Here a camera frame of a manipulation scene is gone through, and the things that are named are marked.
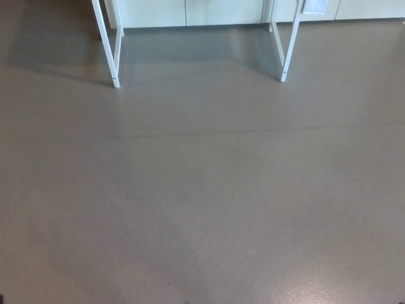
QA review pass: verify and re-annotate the white desk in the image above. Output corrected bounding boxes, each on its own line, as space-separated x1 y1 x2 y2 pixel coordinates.
90 0 305 89

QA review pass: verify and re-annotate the white cabinet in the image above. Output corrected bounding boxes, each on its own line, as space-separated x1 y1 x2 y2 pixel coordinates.
103 0 405 30

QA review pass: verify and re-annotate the clear plastic document pouch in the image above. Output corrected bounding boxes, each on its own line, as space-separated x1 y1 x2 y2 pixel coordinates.
301 0 327 15

